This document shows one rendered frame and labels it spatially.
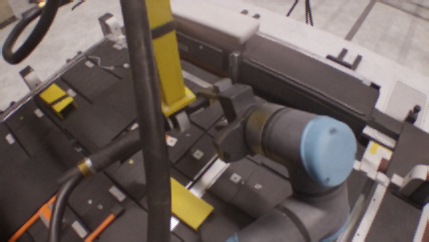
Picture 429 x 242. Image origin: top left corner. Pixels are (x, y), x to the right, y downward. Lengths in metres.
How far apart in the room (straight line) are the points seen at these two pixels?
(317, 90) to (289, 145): 0.46
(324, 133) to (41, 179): 0.79
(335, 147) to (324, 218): 0.12
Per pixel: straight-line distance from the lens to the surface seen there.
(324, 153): 0.38
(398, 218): 1.00
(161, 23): 0.53
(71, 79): 1.21
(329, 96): 0.85
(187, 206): 0.72
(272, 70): 0.89
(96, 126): 0.96
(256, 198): 0.75
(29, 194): 0.94
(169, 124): 0.70
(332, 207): 0.46
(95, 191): 0.84
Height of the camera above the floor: 1.68
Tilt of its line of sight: 51 degrees down
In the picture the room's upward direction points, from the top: 5 degrees counter-clockwise
